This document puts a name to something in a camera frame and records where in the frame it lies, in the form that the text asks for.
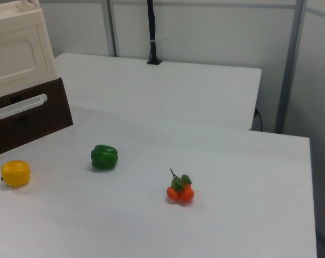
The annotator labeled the cream plastic cabinet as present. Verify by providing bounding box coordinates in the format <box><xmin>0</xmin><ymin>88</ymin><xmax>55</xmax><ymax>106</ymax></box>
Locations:
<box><xmin>0</xmin><ymin>0</ymin><xmax>62</xmax><ymax>100</ymax></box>

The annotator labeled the white side table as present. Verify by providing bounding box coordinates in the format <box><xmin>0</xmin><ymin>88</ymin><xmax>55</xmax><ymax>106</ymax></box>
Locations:
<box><xmin>53</xmin><ymin>53</ymin><xmax>262</xmax><ymax>132</ymax></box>

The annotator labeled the green bell pepper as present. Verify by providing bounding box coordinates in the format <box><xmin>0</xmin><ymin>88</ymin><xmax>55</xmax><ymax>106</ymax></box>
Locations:
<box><xmin>91</xmin><ymin>144</ymin><xmax>119</xmax><ymax>170</ymax></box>

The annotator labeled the orange tangerine cluster with leaves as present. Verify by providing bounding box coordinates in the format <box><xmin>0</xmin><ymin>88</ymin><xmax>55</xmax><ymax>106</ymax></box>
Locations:
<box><xmin>166</xmin><ymin>168</ymin><xmax>195</xmax><ymax>204</ymax></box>

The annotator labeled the black pole with clamp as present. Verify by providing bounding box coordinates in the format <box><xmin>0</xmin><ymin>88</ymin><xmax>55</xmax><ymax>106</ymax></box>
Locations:
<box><xmin>146</xmin><ymin>0</ymin><xmax>163</xmax><ymax>66</ymax></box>

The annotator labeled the dark brown wooden drawer box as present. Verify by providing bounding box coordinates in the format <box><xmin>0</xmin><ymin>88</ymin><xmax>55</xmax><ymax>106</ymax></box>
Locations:
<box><xmin>0</xmin><ymin>77</ymin><xmax>74</xmax><ymax>159</ymax></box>

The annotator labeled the yellow bell pepper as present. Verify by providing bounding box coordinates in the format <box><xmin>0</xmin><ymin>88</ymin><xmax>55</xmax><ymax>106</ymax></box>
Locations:
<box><xmin>0</xmin><ymin>160</ymin><xmax>32</xmax><ymax>188</ymax></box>

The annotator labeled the black power cable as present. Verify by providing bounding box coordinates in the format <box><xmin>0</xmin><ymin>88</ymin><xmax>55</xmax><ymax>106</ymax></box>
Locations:
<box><xmin>255</xmin><ymin>107</ymin><xmax>264</xmax><ymax>132</ymax></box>

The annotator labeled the grey metal partition post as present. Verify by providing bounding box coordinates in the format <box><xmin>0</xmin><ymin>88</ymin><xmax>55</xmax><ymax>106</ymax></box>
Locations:
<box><xmin>275</xmin><ymin>0</ymin><xmax>305</xmax><ymax>134</ymax></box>
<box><xmin>102</xmin><ymin>0</ymin><xmax>119</xmax><ymax>57</ymax></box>

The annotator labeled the white drawer handle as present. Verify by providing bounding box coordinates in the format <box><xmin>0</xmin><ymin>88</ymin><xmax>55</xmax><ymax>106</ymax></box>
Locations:
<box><xmin>0</xmin><ymin>93</ymin><xmax>48</xmax><ymax>121</ymax></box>

